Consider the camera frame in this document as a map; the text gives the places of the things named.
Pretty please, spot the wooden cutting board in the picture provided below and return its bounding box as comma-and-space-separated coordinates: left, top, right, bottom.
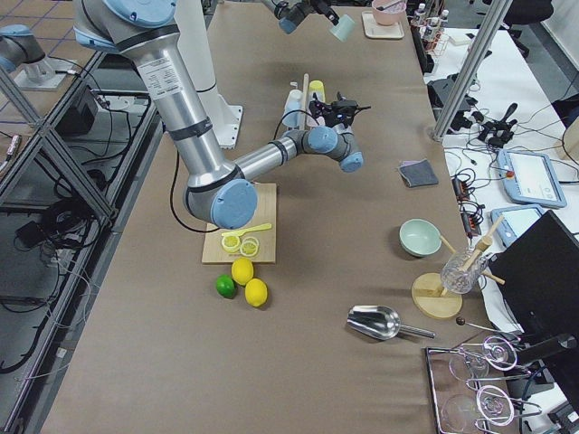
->
202, 183, 278, 264

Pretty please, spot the aluminium frame post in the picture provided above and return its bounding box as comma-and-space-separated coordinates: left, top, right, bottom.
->
432, 0, 512, 143

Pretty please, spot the green lime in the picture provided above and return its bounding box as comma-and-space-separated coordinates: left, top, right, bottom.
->
214, 275, 237, 299

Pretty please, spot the green cup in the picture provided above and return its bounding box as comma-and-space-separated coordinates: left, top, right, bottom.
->
329, 14, 356, 42

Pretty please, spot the black computer monitor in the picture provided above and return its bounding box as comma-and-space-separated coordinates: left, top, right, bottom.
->
489, 211, 578, 339

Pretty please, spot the yellow cup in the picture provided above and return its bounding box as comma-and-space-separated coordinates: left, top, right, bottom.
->
308, 80, 326, 102

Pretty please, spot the green bowl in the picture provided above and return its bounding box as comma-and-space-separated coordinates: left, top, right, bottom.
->
399, 219, 441, 258

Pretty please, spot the blue teach pendant tablet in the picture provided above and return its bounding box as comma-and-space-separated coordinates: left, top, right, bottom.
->
497, 149, 567, 209

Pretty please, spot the grey folded cloth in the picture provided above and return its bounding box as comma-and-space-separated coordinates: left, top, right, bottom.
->
397, 159, 439, 188

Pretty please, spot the lower hanging wine glass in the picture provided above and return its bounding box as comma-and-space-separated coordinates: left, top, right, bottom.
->
440, 385, 527, 433

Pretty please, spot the clear glass mug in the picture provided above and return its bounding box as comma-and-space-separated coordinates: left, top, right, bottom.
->
440, 250, 488, 295

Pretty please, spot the black wine glass rack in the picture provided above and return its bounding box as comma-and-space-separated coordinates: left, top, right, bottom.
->
424, 335, 542, 433

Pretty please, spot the blue cup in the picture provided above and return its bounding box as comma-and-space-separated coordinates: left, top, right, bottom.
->
282, 89, 302, 127

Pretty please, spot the hanging wine glass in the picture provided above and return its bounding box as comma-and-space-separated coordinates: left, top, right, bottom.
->
449, 335, 531, 381
440, 385, 527, 433

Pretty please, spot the lemon slice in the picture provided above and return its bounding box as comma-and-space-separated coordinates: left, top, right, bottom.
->
239, 237, 261, 258
221, 235, 242, 253

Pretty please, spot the pink bowl of ice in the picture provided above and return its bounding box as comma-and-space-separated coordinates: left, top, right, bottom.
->
371, 1, 406, 26

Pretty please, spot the metal scoop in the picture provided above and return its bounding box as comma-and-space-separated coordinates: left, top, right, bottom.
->
346, 305, 436, 341

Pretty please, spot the wooden mug tree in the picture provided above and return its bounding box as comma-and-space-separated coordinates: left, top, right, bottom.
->
412, 216, 505, 319

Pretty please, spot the cream plastic tray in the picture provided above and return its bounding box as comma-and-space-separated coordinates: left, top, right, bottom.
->
361, 12, 404, 40

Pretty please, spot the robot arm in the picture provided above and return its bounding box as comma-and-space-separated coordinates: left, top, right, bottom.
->
73, 1, 364, 229
261, 0, 339, 34

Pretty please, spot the whole yellow lemon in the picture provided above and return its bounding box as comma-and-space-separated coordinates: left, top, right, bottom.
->
244, 278, 269, 307
231, 257, 254, 286

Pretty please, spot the upper hanging wine glass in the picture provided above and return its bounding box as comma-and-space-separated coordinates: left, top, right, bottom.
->
449, 335, 531, 381

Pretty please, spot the yellow plastic knife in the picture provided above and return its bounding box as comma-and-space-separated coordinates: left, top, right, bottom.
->
221, 222, 272, 237

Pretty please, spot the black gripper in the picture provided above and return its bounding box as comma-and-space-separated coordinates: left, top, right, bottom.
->
303, 0, 339, 25
316, 101, 354, 127

